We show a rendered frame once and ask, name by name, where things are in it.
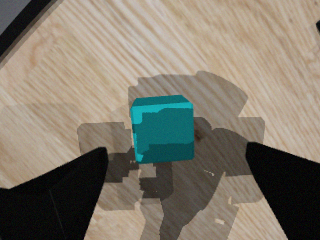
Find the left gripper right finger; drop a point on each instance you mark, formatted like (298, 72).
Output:
(291, 186)

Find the teal cube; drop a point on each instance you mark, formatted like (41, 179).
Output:
(163, 129)

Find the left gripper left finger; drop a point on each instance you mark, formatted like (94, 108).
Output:
(57, 205)

